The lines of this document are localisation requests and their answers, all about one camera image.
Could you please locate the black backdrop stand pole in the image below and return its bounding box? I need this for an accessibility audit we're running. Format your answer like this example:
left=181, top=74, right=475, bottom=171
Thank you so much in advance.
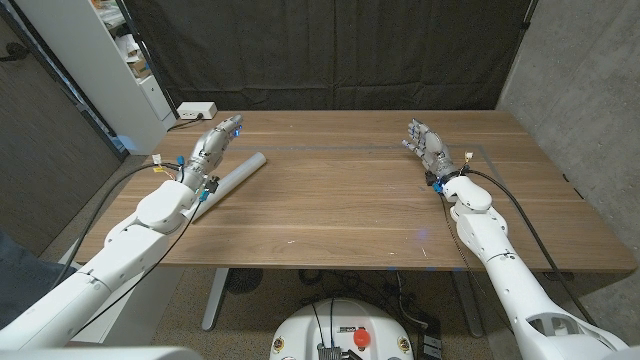
left=114, top=0, right=180, bottom=120

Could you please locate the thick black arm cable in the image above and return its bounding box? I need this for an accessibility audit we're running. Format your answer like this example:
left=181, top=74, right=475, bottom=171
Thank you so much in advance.
left=465, top=169, right=597, bottom=327
left=49, top=162, right=181, bottom=291

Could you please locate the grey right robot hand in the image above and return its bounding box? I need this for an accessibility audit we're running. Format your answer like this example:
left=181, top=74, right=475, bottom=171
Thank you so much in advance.
left=401, top=118, right=461, bottom=184

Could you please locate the small cardboard box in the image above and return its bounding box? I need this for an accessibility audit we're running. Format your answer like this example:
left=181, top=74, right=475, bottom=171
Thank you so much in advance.
left=127, top=58, right=152, bottom=79

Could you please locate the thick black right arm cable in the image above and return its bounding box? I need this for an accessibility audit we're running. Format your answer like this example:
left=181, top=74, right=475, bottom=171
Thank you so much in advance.
left=465, top=169, right=597, bottom=327

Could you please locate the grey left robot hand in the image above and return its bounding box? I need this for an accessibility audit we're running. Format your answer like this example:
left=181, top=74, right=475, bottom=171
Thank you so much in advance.
left=182, top=114, right=245, bottom=190

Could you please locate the white power outlet box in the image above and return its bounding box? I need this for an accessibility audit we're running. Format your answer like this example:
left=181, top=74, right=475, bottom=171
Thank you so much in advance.
left=177, top=101, right=218, bottom=121

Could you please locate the white plastic wrap roll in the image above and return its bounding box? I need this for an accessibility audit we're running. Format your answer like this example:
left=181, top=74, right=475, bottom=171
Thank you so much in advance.
left=189, top=151, right=268, bottom=224

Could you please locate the white shelf cabinet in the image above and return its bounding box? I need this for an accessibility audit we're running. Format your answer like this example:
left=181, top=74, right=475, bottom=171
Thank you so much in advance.
left=14, top=0, right=177, bottom=156

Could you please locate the white robot torso base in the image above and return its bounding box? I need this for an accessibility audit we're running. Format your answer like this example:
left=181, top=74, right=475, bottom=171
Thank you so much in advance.
left=269, top=298, right=415, bottom=360

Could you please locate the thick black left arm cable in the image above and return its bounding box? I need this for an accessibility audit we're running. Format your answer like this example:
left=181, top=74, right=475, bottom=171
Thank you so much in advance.
left=49, top=162, right=181, bottom=291

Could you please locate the black curtain backdrop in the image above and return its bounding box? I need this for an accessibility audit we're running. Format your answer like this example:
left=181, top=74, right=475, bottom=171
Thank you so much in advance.
left=122, top=0, right=539, bottom=112

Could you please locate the round black floor fan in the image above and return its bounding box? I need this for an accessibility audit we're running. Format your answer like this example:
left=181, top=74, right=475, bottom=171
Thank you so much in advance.
left=224, top=268, right=264, bottom=295

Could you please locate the black floor cable tangle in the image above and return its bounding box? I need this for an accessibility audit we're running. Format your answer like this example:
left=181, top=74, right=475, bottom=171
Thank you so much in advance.
left=298, top=269, right=426, bottom=331

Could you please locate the black floor power strip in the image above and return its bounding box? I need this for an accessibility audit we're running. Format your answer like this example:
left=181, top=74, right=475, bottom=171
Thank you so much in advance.
left=418, top=319, right=444, bottom=360

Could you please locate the white box beside table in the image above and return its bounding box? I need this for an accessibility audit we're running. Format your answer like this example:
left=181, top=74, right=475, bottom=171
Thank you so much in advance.
left=59, top=239, right=184, bottom=346

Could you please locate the grey table leg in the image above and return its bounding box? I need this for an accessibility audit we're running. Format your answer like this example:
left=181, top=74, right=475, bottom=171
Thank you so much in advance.
left=201, top=268, right=230, bottom=332
left=452, top=271, right=485, bottom=339

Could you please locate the person's leg in jeans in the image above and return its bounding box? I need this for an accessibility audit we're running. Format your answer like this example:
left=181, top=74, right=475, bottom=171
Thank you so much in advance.
left=0, top=229, right=77, bottom=330

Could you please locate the black outlet box cable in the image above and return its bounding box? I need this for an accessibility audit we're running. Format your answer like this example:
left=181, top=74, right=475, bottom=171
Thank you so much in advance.
left=167, top=113, right=205, bottom=132

